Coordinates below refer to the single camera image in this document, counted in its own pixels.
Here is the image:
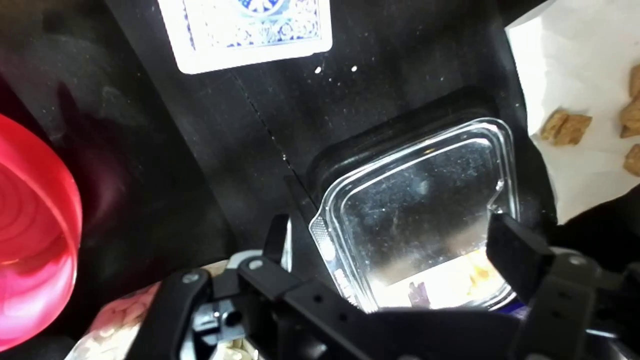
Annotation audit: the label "white paper towel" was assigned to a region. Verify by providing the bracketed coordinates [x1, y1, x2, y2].
[504, 0, 640, 226]

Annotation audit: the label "blue white playing card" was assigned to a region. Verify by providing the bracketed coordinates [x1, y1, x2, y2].
[156, 0, 335, 77]

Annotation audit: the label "pink plastic bowl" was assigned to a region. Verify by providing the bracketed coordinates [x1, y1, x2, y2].
[0, 112, 85, 354]

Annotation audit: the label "brown cracker pieces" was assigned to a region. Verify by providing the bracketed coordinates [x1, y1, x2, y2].
[535, 62, 640, 179]

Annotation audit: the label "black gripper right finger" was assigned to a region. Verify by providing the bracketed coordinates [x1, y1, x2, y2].
[486, 212, 640, 360]

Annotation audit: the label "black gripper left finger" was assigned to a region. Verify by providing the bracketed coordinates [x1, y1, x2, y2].
[126, 212, 361, 360]

